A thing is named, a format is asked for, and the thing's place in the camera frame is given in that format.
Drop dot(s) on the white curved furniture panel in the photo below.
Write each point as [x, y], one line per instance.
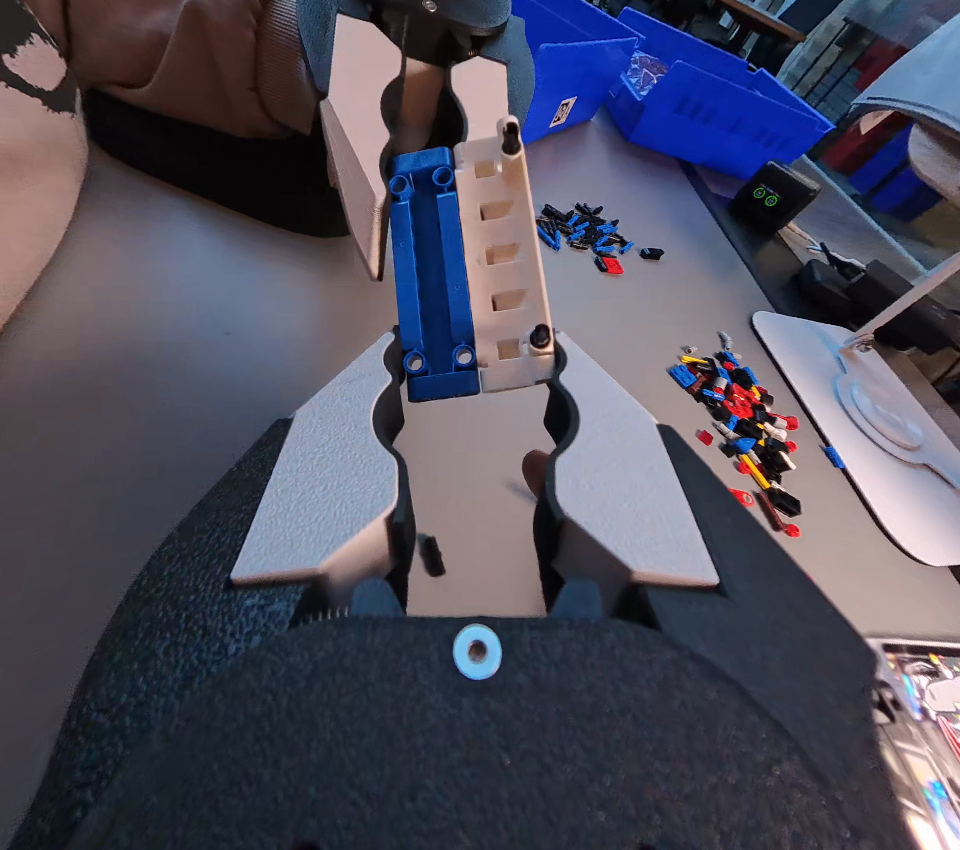
[915, 78]

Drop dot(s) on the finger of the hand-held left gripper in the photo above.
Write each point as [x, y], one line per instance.
[352, 138]
[484, 93]

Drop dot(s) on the blue lego panel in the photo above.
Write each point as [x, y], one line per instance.
[431, 280]

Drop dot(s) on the white lego panel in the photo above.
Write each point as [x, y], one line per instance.
[510, 265]

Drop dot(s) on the person's beige hoodie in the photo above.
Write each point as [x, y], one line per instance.
[30, 153]

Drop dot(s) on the small clear plastic bag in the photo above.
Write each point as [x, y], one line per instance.
[646, 73]

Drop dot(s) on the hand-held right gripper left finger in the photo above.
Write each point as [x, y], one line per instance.
[330, 475]

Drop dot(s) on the black lego pin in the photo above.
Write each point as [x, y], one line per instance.
[432, 555]
[538, 337]
[512, 138]

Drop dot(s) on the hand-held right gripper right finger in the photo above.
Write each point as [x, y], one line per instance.
[630, 490]

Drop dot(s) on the stack of red blue bins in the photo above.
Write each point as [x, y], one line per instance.
[877, 160]

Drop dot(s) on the holographic sticker sheet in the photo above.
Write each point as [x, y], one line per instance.
[922, 737]

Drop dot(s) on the heap of black blue pins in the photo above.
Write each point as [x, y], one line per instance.
[585, 228]

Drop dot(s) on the person's right hand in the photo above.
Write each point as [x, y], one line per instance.
[536, 474]

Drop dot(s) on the black textured pad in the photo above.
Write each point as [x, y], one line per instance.
[225, 175]

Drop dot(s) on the pile of mixed lego pieces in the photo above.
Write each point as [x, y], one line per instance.
[742, 423]

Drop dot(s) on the red square lego plate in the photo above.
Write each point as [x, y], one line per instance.
[609, 265]

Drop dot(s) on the small blue lego piece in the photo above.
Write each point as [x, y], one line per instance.
[832, 456]

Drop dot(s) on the silver stand base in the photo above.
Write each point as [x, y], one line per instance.
[877, 408]

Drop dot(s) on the person's left forearm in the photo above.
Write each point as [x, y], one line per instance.
[187, 25]

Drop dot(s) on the black power adapter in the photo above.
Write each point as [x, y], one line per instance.
[885, 295]

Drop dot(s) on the black device with green display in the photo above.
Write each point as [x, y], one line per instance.
[772, 198]

